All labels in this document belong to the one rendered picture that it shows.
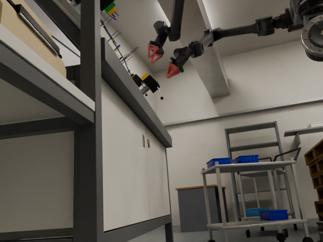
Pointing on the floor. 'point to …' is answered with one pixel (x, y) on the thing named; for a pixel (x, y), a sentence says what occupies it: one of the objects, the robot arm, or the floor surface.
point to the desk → (199, 208)
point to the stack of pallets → (316, 174)
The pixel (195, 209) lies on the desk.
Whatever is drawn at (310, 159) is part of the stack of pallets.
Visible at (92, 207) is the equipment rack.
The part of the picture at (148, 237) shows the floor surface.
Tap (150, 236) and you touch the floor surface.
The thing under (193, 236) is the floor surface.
